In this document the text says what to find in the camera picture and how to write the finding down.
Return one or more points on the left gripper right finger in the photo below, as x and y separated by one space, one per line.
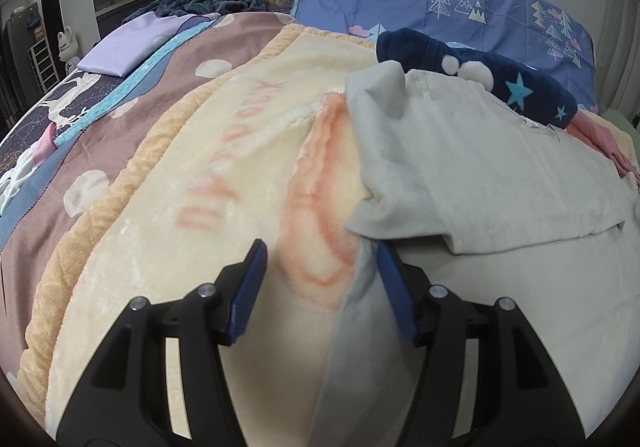
520 397

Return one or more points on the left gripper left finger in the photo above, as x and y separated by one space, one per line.
121 398

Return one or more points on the light grey t-shirt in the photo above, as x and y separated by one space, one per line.
490 205

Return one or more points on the folded pink clothes stack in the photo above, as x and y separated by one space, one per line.
604 137

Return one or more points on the cream peach plush blanket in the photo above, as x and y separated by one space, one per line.
267 151

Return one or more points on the green pillow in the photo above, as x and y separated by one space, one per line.
620 122

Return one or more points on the navy star plush garment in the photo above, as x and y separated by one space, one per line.
525 90

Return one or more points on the folded lavender cloth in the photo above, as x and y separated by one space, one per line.
121 51

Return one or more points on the white cat figurine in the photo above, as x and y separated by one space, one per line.
68 50

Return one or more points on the blue tree-print pillow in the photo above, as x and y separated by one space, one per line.
533 32

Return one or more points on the dark teal fuzzy blanket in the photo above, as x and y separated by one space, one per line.
179 8

